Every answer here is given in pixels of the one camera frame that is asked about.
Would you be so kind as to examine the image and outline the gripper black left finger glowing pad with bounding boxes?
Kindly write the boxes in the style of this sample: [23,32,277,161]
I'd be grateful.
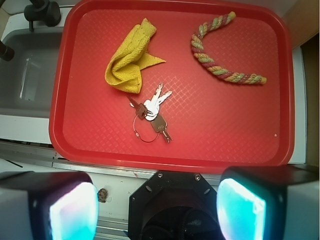
[0,171,98,240]

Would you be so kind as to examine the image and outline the yellow folded cloth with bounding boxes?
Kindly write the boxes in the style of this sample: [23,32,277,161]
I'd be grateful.
[104,18,166,94]

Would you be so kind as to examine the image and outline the silver keys on ring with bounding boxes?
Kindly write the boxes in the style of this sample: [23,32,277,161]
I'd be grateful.
[127,82,173,144]

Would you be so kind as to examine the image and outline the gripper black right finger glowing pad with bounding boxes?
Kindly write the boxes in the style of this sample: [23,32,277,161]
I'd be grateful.
[216,164,320,240]

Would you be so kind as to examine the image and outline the small brown debris clump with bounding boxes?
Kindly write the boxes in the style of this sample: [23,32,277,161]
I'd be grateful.
[97,188,108,203]

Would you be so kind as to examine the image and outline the black faucet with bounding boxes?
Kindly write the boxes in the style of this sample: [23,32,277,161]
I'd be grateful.
[0,0,62,62]

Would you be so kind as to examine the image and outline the grey sink basin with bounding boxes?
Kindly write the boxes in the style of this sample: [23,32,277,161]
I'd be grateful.
[0,27,63,119]

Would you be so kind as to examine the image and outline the multicolour twisted rope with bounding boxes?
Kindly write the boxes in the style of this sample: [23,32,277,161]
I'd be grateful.
[190,10,268,86]

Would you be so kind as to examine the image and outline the red plastic tray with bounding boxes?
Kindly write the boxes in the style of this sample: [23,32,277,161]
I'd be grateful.
[49,0,295,174]

